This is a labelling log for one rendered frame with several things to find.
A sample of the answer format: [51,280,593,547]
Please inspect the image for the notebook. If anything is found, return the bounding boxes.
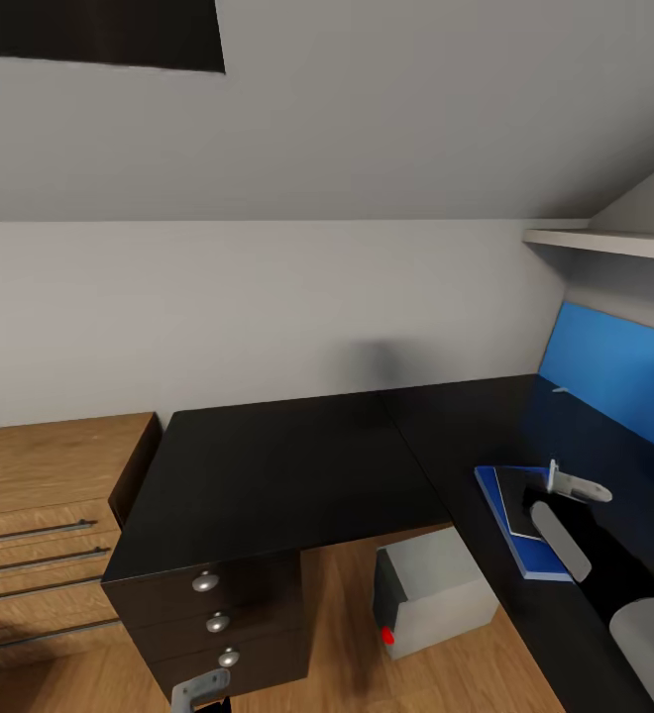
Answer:
[494,466,549,542]

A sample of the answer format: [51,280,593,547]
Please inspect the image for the folder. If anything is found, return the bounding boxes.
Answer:
[475,466,574,581]

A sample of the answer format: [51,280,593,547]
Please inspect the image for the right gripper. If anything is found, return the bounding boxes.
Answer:
[522,486,552,515]

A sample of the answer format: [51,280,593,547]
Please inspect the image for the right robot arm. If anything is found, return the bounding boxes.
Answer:
[522,469,654,700]

